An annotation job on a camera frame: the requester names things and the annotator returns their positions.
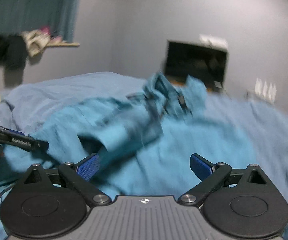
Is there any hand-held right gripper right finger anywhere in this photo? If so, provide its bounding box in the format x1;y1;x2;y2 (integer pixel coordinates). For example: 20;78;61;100
178;153;268;208

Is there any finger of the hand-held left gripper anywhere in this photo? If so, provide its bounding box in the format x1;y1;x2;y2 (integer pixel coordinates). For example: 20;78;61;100
0;123;50;153

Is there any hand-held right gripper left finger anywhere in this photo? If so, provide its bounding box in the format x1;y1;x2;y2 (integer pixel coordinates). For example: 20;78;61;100
21;153;112;207

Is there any teal blue towel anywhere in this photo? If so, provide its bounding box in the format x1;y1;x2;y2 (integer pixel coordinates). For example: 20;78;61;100
3;71;259;198

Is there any light blue blanket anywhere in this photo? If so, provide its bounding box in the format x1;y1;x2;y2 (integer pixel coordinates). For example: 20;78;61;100
0;72;288;240

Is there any black flat screen monitor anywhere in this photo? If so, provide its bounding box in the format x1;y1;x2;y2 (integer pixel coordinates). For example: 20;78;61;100
164;40;228;84

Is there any teal curtain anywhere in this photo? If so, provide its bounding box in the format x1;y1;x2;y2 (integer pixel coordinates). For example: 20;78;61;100
0;0;83;42

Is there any white box above monitor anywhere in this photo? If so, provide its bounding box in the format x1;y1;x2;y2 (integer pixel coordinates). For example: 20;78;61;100
199;34;228;48

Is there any wooden wall shelf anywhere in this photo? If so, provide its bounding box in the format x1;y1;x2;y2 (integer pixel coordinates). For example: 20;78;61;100
44;41;80;48

